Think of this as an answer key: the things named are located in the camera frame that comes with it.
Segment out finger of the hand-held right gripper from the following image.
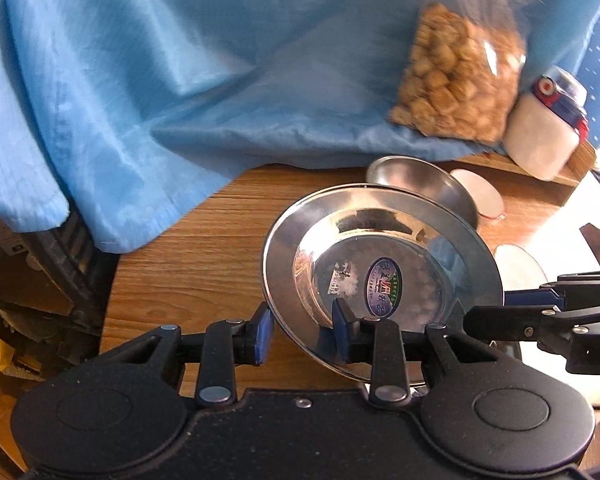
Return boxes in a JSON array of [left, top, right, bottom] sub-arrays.
[[462, 304, 600, 345], [503, 269, 600, 307]]

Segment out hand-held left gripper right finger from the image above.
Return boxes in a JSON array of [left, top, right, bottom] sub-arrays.
[[320, 299, 522, 409]]

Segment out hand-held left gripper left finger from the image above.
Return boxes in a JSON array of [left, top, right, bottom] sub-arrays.
[[99, 302, 274, 408]]

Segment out plain steel bowl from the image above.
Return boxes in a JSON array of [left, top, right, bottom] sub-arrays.
[[494, 243, 549, 293]]

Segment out steel plate with oval sticker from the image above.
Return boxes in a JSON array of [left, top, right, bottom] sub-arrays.
[[261, 183, 505, 386]]

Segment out small stainless steel bowl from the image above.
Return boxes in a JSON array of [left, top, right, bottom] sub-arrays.
[[366, 156, 478, 228]]

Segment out wooden desk shelf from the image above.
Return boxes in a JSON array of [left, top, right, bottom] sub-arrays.
[[430, 140, 597, 207]]

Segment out white plastic jug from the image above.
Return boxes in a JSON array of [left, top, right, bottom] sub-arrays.
[[504, 66, 590, 181]]

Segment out black plastic crate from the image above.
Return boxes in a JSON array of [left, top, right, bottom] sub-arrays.
[[10, 210, 118, 341]]

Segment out clear bag of snacks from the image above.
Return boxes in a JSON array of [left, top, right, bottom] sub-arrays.
[[387, 0, 546, 143]]

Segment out cardboard box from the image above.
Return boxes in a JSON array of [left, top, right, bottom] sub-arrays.
[[0, 210, 76, 316]]

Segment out light blue cloth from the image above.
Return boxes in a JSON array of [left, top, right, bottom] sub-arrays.
[[0, 0, 600, 253]]

